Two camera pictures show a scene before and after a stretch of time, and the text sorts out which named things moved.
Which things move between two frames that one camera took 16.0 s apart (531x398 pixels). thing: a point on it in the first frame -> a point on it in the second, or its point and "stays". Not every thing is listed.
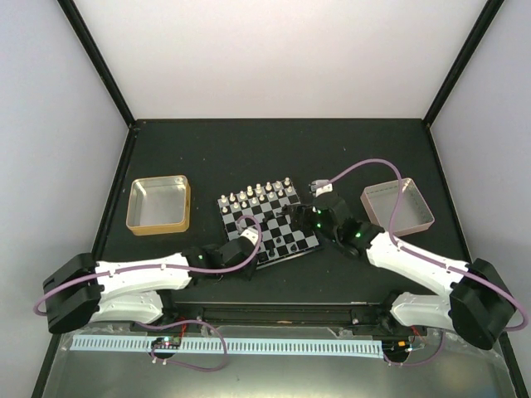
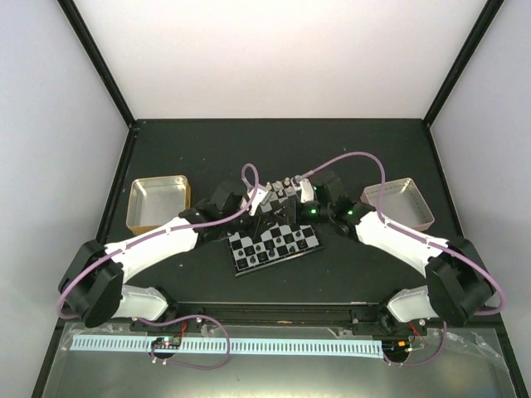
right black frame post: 463,60 stays
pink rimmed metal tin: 413,213 stays
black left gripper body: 247,272 -> 252,230
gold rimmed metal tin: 158,206 stays
